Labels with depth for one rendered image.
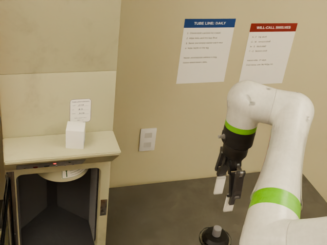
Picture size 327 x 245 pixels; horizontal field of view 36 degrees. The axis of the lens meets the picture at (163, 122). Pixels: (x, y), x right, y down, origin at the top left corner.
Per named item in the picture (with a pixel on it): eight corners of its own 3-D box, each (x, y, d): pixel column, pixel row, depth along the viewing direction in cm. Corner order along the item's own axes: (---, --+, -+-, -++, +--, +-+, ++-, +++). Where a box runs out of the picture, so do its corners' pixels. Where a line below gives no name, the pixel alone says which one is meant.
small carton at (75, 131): (67, 138, 145) (67, 120, 142) (84, 139, 146) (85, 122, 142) (65, 148, 141) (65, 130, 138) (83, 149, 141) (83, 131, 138)
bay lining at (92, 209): (16, 209, 188) (11, 131, 170) (85, 201, 196) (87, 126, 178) (21, 257, 169) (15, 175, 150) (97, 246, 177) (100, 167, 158)
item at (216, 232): (196, 234, 169) (199, 219, 166) (222, 230, 172) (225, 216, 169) (206, 254, 162) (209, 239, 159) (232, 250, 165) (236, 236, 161)
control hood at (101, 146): (3, 166, 147) (1, 137, 142) (111, 156, 157) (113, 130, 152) (5, 190, 138) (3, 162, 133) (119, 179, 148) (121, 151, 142)
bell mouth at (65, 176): (32, 151, 170) (31, 138, 167) (84, 148, 175) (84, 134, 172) (36, 184, 156) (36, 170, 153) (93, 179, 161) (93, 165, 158)
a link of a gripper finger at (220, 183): (217, 178, 157) (216, 176, 157) (213, 195, 160) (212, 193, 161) (226, 177, 158) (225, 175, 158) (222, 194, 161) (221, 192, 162)
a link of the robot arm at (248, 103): (234, 70, 141) (227, 86, 132) (278, 80, 139) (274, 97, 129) (225, 112, 148) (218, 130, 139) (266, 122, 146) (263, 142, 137)
